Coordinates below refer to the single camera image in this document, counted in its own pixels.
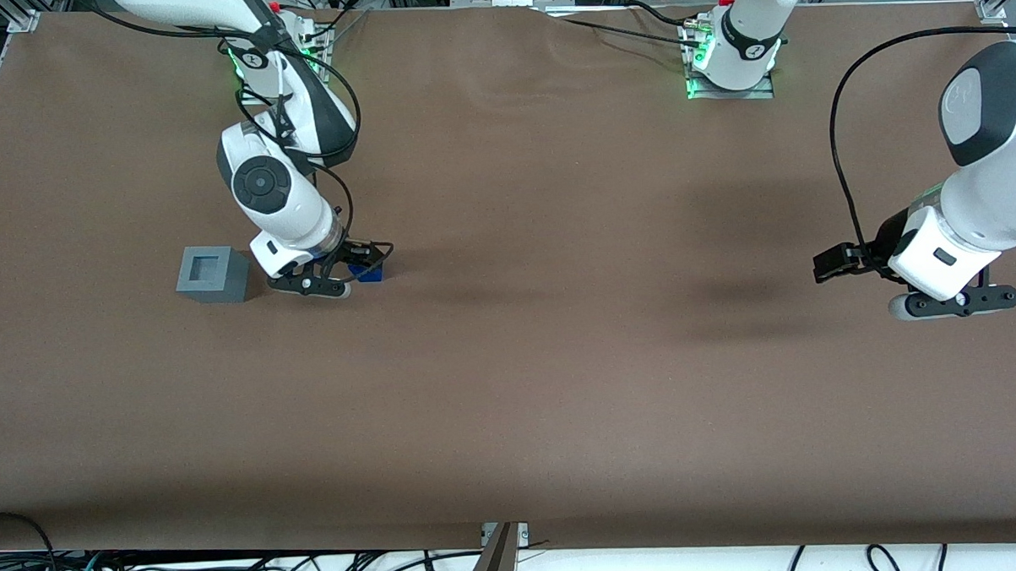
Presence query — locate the gray square hollow base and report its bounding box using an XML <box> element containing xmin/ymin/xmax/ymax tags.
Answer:
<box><xmin>175</xmin><ymin>245</ymin><xmax>253</xmax><ymax>306</ymax></box>

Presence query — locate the brown table cover sheet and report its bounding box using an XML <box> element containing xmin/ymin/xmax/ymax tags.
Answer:
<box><xmin>0</xmin><ymin>0</ymin><xmax>1016</xmax><ymax>571</ymax></box>

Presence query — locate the aluminium profile bar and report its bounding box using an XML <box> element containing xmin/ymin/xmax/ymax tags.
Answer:
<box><xmin>459</xmin><ymin>521</ymin><xmax>531</xmax><ymax>571</ymax></box>

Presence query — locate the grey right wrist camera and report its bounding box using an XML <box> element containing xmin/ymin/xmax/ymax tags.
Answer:
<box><xmin>267</xmin><ymin>271</ymin><xmax>354</xmax><ymax>302</ymax></box>

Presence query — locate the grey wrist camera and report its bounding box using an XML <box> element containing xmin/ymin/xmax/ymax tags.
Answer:
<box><xmin>887</xmin><ymin>283</ymin><xmax>1016</xmax><ymax>323</ymax></box>
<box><xmin>267</xmin><ymin>271</ymin><xmax>354</xmax><ymax>302</ymax></box>

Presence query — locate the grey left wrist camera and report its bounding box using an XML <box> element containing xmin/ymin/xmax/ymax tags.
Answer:
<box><xmin>887</xmin><ymin>283</ymin><xmax>1016</xmax><ymax>323</ymax></box>

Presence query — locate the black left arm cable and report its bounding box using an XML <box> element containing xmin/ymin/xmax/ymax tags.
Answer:
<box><xmin>827</xmin><ymin>24</ymin><xmax>1016</xmax><ymax>285</ymax></box>

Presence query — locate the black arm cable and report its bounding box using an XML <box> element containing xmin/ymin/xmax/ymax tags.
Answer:
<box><xmin>293</xmin><ymin>46</ymin><xmax>367</xmax><ymax>243</ymax></box>
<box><xmin>827</xmin><ymin>24</ymin><xmax>1016</xmax><ymax>285</ymax></box>

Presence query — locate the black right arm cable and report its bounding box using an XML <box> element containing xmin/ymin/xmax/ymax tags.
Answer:
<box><xmin>293</xmin><ymin>46</ymin><xmax>367</xmax><ymax>243</ymax></box>

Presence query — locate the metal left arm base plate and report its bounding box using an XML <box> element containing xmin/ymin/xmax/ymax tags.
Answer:
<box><xmin>682</xmin><ymin>16</ymin><xmax>777</xmax><ymax>103</ymax></box>

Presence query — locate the black cable across table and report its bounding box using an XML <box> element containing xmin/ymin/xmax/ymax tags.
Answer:
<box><xmin>541</xmin><ymin>0</ymin><xmax>704</xmax><ymax>53</ymax></box>

